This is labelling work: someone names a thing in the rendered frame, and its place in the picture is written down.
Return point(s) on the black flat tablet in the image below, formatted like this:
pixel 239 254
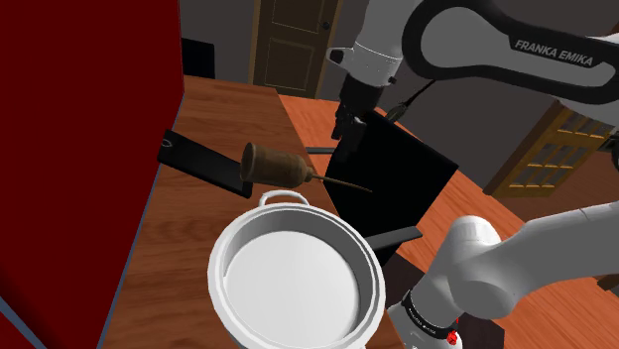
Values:
pixel 200 162

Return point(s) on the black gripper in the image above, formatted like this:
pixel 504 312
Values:
pixel 358 95

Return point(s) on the black chair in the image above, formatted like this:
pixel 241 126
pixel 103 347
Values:
pixel 387 179

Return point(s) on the brown bottle with thin spout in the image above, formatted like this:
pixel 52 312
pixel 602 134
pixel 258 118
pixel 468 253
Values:
pixel 275 166

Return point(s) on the brown panelled door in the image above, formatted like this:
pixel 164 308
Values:
pixel 290 46

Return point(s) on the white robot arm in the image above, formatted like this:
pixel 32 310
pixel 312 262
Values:
pixel 522 256

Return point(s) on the large red box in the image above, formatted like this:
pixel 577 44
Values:
pixel 77 159

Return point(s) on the wooden door with glass panes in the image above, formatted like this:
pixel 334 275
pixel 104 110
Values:
pixel 546 159

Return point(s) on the black box-shaped furniture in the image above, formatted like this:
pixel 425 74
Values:
pixel 198 59

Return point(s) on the white round pot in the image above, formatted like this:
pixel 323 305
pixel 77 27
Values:
pixel 290 285

